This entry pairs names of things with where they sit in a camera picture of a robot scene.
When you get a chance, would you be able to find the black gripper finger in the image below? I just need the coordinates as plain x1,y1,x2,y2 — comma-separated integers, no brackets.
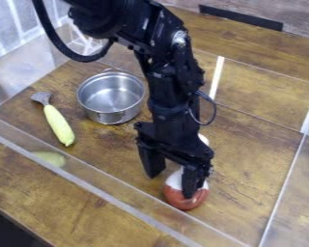
182,163,212,199
138,142,167,178

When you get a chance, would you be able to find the clear acrylic front barrier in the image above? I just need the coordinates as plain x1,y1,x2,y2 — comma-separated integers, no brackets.
0,120,249,247

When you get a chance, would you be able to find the red and white toy mushroom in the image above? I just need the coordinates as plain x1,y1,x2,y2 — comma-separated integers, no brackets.
163,132,212,211

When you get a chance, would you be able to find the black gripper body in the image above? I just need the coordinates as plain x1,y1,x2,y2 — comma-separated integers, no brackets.
135,101,214,167

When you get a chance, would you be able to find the clear acrylic barrier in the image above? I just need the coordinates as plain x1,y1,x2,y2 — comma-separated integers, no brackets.
0,120,249,247
259,110,309,247

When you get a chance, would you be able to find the clear acrylic right barrier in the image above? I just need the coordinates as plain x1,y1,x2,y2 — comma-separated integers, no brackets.
259,110,309,247

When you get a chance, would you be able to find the yellow toy corn cob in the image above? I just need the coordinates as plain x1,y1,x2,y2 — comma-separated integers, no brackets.
31,92,75,147

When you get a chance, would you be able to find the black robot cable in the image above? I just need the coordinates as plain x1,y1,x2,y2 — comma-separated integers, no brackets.
31,0,120,64

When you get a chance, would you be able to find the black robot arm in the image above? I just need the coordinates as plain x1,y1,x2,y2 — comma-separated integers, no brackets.
64,0,214,199

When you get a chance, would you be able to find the black strip on table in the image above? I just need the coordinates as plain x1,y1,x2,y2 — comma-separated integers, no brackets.
199,5,285,32

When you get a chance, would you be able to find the silver metal pot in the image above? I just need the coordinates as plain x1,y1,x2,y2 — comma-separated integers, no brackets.
78,69,146,124

